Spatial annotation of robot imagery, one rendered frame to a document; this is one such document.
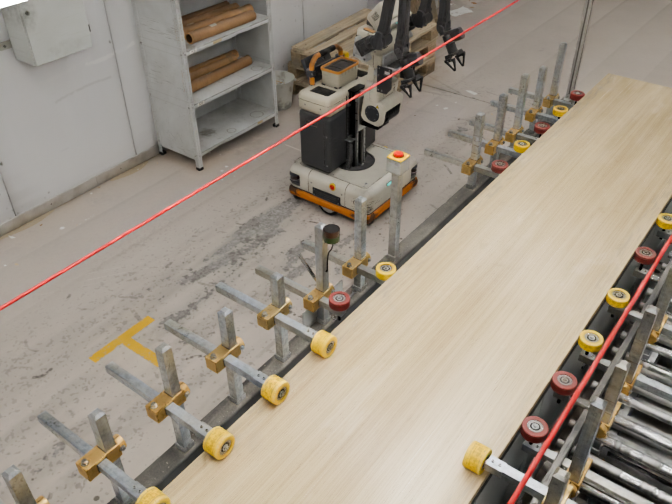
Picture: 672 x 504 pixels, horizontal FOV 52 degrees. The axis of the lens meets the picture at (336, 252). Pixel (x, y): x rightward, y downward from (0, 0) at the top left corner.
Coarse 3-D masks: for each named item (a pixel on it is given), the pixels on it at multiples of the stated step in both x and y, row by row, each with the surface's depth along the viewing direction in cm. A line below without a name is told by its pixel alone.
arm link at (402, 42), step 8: (400, 0) 350; (408, 0) 349; (400, 8) 352; (408, 8) 352; (400, 16) 355; (408, 16) 355; (400, 24) 357; (408, 24) 358; (400, 32) 359; (408, 32) 361; (400, 40) 361; (408, 40) 364; (400, 48) 364; (408, 48) 367
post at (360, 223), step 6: (360, 198) 262; (360, 204) 262; (366, 204) 264; (360, 210) 263; (366, 210) 266; (360, 216) 265; (366, 216) 268; (354, 222) 269; (360, 222) 267; (366, 222) 270; (354, 228) 271; (360, 228) 269; (354, 234) 272; (360, 234) 270; (354, 240) 274; (360, 240) 272; (354, 246) 276; (360, 246) 274; (354, 252) 278; (360, 252) 276; (360, 258) 277; (360, 276) 283; (354, 282) 287; (360, 282) 285
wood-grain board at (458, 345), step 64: (576, 128) 360; (640, 128) 360; (512, 192) 311; (576, 192) 311; (640, 192) 310; (448, 256) 274; (512, 256) 274; (576, 256) 273; (384, 320) 245; (448, 320) 244; (512, 320) 244; (576, 320) 244; (320, 384) 221; (384, 384) 221; (448, 384) 221; (512, 384) 220; (256, 448) 202; (320, 448) 201; (384, 448) 201; (448, 448) 201
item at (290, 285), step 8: (256, 272) 276; (264, 272) 273; (272, 272) 273; (288, 280) 269; (288, 288) 268; (296, 288) 265; (304, 288) 265; (304, 296) 264; (320, 304) 260; (328, 304) 258; (336, 312) 256; (344, 312) 257
